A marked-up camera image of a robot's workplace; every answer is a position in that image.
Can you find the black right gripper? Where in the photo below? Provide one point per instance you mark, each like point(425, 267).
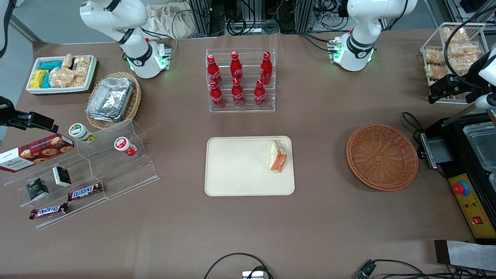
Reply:
point(5, 111)

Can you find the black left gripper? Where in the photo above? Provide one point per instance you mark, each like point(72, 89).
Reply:
point(462, 82)

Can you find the plastic-wrapped triangle sandwich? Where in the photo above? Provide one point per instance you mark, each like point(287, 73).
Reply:
point(279, 159)

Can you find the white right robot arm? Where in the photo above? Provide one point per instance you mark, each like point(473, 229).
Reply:
point(116, 15)

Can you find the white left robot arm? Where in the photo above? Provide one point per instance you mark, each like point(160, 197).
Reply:
point(362, 23)

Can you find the white rectangular snack tray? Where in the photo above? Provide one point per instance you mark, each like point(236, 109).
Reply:
point(33, 90)

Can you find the round brown wicker basket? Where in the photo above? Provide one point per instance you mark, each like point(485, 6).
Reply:
point(381, 157)

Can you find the oval light wicker basket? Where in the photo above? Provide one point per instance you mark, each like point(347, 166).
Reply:
point(135, 106)

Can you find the beige plastic serving tray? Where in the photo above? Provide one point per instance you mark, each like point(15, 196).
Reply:
point(236, 166)

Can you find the bagged fried snack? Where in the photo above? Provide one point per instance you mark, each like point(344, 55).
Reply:
point(436, 71)
point(463, 49)
point(463, 64)
point(456, 35)
point(434, 57)

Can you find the red tartan cookie box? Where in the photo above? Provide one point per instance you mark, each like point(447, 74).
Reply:
point(35, 153)

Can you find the teal snack pack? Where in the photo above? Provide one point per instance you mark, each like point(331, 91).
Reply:
point(51, 65)
point(46, 81)

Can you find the yellow snack pack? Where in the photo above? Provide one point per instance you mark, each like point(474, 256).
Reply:
point(38, 78)

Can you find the green-lidded yogurt cup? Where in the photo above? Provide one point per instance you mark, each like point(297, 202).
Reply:
point(80, 131)

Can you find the bagged rice cracker snack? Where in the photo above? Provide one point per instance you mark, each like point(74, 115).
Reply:
point(61, 77)
point(80, 80)
point(68, 61)
point(82, 66)

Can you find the small black carton box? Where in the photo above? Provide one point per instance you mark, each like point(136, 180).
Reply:
point(62, 176)
point(37, 189)

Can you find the clear plastic container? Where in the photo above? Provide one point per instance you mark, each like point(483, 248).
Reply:
point(493, 181)
point(482, 145)

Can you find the silver foil container stack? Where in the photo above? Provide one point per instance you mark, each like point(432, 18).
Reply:
point(110, 99)

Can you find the brown Snickers bar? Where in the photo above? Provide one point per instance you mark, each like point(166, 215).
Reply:
point(85, 191)
point(48, 211)

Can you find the red-lidded yogurt cup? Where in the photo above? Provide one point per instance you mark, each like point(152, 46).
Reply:
point(123, 145)

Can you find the red emergency stop button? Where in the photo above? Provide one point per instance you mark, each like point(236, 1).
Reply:
point(461, 188)

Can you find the clear acrylic stepped display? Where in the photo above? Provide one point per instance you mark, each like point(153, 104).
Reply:
point(124, 174)

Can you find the black sealing machine yellow panel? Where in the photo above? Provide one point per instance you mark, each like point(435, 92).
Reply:
point(471, 209)

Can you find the grey and black flat strip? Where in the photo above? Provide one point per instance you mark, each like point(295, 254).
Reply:
point(469, 255)

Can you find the beige cloth bag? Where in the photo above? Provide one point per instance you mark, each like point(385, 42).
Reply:
point(166, 21)

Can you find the red cola bottle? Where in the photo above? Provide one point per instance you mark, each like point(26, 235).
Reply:
point(212, 71)
point(259, 95)
point(236, 68)
point(216, 96)
point(237, 94)
point(266, 69)

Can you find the clear acrylic bottle rack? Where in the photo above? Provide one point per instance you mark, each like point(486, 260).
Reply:
point(250, 54)

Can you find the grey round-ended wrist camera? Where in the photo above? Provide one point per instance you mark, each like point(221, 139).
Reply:
point(486, 102)

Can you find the aluminium profile frame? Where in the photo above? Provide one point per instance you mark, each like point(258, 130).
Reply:
point(304, 15)
point(203, 17)

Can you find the small silver metal bracket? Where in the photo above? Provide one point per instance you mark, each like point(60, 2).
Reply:
point(252, 275)

